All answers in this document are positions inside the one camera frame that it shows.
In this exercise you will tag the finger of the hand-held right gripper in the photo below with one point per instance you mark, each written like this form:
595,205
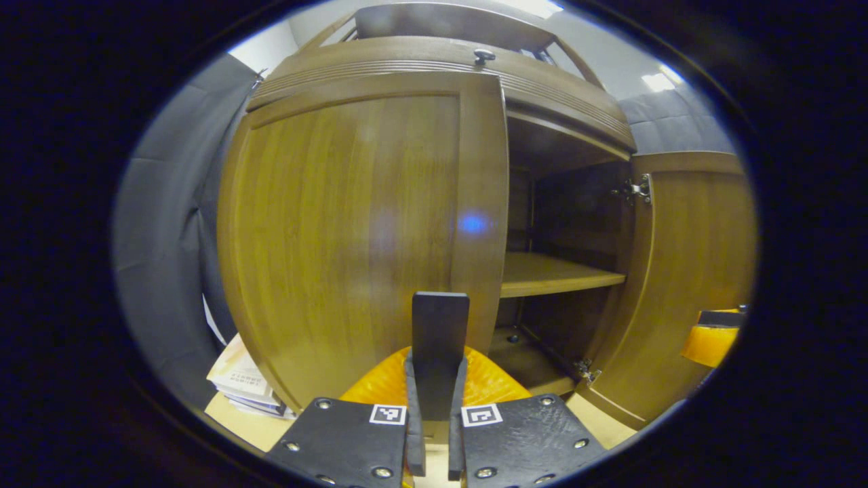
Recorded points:
708,342

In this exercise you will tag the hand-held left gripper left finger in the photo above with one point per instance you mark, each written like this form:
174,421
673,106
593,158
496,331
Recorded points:
339,440

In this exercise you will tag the wooden drawer with black knob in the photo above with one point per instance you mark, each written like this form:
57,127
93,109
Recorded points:
407,53

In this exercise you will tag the small ceiling light panel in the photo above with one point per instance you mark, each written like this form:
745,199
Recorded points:
661,80

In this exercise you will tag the wooden shoe cabinet door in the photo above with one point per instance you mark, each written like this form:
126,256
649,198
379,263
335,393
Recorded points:
339,224
692,257

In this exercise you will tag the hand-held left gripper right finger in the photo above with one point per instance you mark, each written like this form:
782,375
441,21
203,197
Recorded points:
529,440

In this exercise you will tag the thick white and orange book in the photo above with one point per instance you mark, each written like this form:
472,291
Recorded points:
237,373

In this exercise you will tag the long ceiling light panel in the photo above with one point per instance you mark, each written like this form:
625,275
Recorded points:
532,7

